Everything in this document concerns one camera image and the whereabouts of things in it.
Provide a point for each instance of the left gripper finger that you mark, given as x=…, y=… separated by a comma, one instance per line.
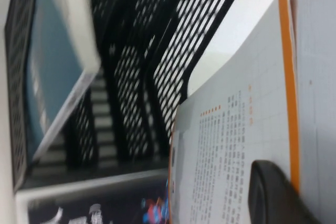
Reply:
x=275, y=197

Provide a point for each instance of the orange-edged ROS2 book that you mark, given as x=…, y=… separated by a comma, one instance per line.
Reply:
x=236, y=90

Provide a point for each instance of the dark mobile robot book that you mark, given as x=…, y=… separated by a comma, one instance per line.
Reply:
x=78, y=208

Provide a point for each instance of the black plastic book stand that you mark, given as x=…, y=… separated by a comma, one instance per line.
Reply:
x=105, y=37

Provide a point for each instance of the white car suspension book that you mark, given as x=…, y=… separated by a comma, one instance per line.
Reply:
x=57, y=64

